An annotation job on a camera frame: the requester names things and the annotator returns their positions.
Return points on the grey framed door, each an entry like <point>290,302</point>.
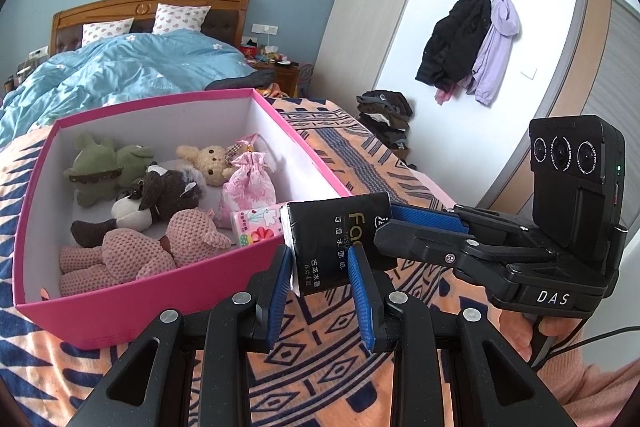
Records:
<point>590,57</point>

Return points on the white wall switch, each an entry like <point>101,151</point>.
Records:
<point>528,73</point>

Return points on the pink floral tissue pack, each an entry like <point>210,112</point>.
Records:
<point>257,227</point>

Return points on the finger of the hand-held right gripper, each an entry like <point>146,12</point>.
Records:
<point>425,244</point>
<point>430,218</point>

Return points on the white wall socket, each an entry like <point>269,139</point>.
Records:
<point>265,28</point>
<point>38,53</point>

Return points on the green plush frog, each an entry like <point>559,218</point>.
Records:
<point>95,167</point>

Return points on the lilac hanging hoodie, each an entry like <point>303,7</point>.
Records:
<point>492,57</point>

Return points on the pink cardboard box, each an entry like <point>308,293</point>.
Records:
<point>125,312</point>

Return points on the wooden nightstand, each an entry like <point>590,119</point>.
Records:
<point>285,82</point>

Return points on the pink hanging garment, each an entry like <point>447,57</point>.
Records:
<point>445,94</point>

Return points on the brown grey plush toy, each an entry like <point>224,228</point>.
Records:
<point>170,192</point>

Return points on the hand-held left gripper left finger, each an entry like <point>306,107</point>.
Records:
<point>280,299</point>

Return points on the black tissue pack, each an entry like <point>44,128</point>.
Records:
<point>335,237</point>

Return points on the blue duvet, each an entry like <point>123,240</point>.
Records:
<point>125,72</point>

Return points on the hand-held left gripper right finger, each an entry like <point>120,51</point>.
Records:
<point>361,304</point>

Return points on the orange patterned blanket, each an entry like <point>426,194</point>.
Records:
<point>350,157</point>

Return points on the black hanging jacket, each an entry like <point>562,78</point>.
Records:
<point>450,42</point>

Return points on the person's right hand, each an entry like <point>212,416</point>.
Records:
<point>512,332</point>

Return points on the red box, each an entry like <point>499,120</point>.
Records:
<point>250,51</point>

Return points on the pink knitted plush toy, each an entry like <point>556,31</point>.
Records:
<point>135,252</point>

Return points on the white dotted pillow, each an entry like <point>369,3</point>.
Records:
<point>107,32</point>
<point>181,18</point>

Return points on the beige wardrobe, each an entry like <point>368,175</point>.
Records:
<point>370,7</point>

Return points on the pile of dark clothes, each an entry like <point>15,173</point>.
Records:
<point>385,117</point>

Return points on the person's right forearm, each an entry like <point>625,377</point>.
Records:
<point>600,382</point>

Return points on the cream plush bear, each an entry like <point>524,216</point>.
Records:
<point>212,162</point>

